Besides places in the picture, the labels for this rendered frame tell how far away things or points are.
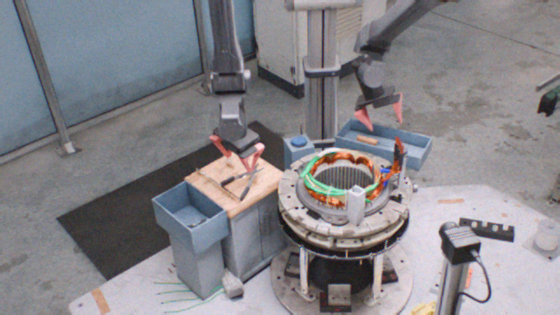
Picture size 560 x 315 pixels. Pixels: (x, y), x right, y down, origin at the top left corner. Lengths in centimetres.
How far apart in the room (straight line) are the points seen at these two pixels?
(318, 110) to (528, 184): 173
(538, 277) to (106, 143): 264
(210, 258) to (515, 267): 83
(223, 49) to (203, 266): 60
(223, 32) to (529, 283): 106
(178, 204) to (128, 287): 29
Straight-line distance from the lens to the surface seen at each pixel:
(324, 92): 185
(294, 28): 369
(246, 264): 166
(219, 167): 162
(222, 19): 122
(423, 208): 193
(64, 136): 369
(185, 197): 161
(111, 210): 321
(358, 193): 135
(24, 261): 312
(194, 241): 147
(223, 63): 128
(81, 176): 351
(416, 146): 176
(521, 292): 175
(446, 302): 104
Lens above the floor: 205
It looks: 37 degrees down
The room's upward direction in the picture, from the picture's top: 3 degrees counter-clockwise
